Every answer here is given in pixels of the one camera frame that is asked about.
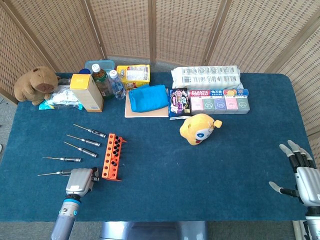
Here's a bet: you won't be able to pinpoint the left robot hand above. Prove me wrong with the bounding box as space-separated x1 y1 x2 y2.
65 166 100 199

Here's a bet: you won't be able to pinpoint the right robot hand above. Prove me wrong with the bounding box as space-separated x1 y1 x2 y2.
268 139 320 207

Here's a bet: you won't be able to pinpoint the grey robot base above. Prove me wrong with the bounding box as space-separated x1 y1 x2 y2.
99 220 209 240

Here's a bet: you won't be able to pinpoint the screwdriver with gold shaft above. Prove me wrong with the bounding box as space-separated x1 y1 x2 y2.
66 134 102 148
73 123 108 139
63 141 99 159

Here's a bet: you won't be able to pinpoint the orange screwdriver rack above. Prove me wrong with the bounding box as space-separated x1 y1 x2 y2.
101 132 128 182

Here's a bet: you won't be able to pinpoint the teal wet wipes pack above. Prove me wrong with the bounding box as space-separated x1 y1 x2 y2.
38 99 85 111

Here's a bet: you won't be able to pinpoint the tall yellow carton box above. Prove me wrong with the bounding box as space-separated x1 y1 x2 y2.
69 73 104 113

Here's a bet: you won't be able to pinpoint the silver foil packet bag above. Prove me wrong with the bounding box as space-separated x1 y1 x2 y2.
46 84 80 106

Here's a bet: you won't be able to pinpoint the beige flat board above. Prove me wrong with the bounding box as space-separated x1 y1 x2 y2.
124 89 170 119

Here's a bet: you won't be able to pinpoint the blue table cloth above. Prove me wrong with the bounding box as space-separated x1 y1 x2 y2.
0 72 315 223

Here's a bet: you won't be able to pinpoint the green tea bottle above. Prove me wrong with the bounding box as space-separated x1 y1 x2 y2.
90 63 114 99

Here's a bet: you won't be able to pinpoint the clear water bottle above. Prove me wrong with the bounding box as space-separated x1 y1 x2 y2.
108 69 127 101

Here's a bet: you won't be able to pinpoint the brown capybara plush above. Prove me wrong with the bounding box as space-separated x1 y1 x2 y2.
13 66 61 107

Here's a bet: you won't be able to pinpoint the blue cloth pouch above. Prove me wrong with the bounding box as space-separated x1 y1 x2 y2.
127 84 169 114

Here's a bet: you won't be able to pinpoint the pastel tissue packet multipack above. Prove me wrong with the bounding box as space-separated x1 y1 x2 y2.
189 95 251 116

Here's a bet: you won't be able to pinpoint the blue lidded plastic container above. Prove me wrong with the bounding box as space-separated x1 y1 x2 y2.
84 59 114 76

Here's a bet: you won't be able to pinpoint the yellow snack bag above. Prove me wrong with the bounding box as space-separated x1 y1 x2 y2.
116 64 151 91

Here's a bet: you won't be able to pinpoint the yellow plush toy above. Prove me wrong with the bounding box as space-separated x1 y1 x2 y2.
179 112 223 147

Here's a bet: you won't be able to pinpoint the dark purple pad pack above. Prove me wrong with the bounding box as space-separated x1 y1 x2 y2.
168 87 192 121

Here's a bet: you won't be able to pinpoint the plastic food wrap box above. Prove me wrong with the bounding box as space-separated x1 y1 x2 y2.
187 88 250 99

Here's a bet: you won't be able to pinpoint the white tissue roll pack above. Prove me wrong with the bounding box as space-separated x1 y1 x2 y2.
170 65 242 92

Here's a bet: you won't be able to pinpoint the woven folding screen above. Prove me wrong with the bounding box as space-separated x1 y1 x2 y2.
0 0 320 156

